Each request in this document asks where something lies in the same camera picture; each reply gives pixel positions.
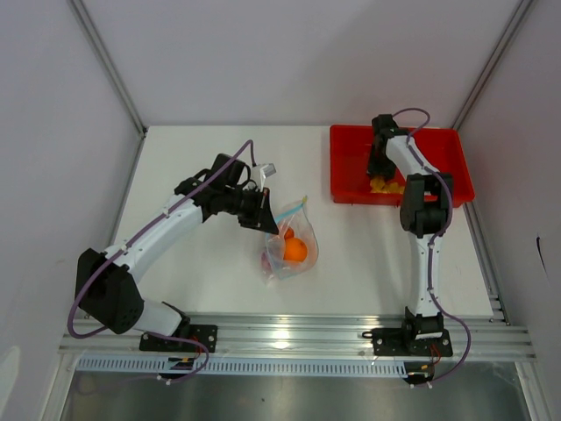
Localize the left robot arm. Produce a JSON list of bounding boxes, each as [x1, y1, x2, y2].
[[72, 153, 279, 351]]

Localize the red plastic tray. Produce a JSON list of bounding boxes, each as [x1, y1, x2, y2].
[[330, 125, 475, 208]]

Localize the purple onion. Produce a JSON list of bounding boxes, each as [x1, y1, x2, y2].
[[260, 251, 273, 276]]

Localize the small orange pumpkin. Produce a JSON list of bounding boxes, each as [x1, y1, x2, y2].
[[284, 227, 295, 239]]

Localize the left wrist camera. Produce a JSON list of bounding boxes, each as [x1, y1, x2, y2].
[[251, 163, 276, 190]]

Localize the clear zip top bag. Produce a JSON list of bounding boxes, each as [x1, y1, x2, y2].
[[261, 196, 319, 280]]

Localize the aluminium rail frame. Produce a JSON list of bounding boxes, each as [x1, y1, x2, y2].
[[56, 311, 538, 365]]

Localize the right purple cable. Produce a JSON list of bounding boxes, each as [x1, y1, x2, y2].
[[392, 107, 472, 387]]

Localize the white slotted cable duct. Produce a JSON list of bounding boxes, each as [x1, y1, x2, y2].
[[76, 354, 430, 378]]

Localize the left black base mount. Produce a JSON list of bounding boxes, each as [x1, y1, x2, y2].
[[138, 325, 218, 353]]

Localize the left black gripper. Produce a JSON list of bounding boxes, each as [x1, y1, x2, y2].
[[224, 186, 279, 235]]

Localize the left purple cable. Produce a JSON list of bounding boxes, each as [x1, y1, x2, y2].
[[66, 139, 258, 341]]

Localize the orange fruit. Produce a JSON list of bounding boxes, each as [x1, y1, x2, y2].
[[283, 237, 308, 262]]

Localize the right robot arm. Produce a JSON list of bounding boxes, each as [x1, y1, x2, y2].
[[366, 114, 453, 354]]

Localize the yellow food pieces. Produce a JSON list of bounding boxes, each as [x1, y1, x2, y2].
[[370, 176, 405, 195]]

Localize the purple cable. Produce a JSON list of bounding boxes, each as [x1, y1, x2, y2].
[[66, 139, 258, 341], [392, 107, 472, 387]]

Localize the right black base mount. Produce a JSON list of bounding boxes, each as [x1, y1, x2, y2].
[[361, 328, 453, 357]]

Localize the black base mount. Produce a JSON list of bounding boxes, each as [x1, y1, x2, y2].
[[138, 325, 218, 353], [361, 328, 453, 357]]

